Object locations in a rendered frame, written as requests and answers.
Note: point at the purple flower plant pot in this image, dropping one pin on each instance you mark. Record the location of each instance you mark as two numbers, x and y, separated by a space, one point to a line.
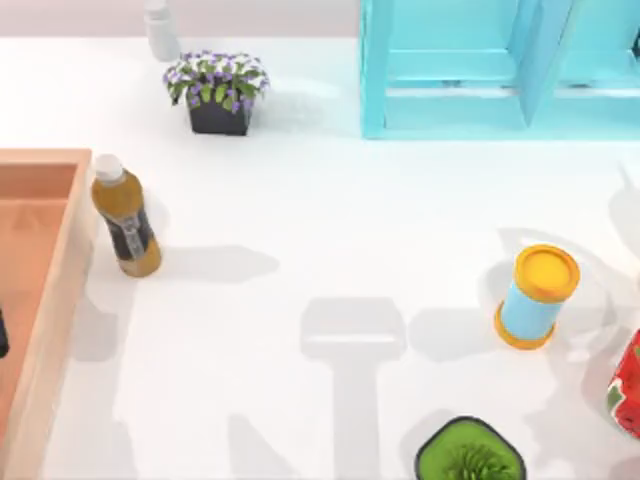
220 95

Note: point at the amber bottle with black label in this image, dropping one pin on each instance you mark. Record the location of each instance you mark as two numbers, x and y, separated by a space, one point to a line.
127 230

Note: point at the light blue rack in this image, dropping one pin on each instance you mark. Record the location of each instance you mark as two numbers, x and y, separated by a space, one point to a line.
450 95

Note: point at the blue and yellow can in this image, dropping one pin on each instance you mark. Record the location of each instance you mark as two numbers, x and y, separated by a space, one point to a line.
535 300

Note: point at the white plastic bottle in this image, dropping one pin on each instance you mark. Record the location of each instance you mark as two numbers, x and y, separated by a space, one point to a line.
161 35

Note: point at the salmon-coloured shallow box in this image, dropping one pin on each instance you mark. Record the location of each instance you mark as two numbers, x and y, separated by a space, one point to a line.
35 280

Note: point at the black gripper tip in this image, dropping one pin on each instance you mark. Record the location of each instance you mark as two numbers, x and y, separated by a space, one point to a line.
2 335

